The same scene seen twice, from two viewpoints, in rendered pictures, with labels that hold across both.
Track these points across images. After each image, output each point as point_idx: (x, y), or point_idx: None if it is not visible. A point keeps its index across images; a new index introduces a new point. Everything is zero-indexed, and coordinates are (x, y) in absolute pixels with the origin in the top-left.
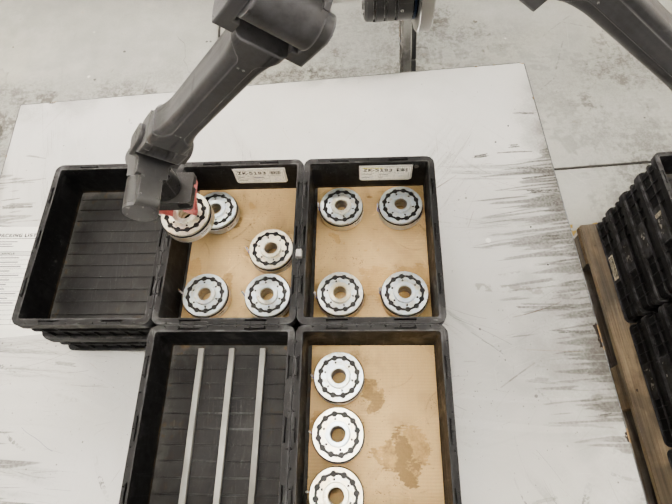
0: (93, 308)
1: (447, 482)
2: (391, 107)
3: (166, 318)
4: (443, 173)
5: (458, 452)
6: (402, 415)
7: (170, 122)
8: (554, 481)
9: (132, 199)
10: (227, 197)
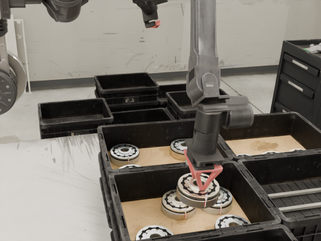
0: None
1: (269, 126)
2: (0, 202)
3: (272, 214)
4: (69, 173)
5: None
6: (248, 148)
7: (216, 37)
8: None
9: (245, 104)
10: (141, 233)
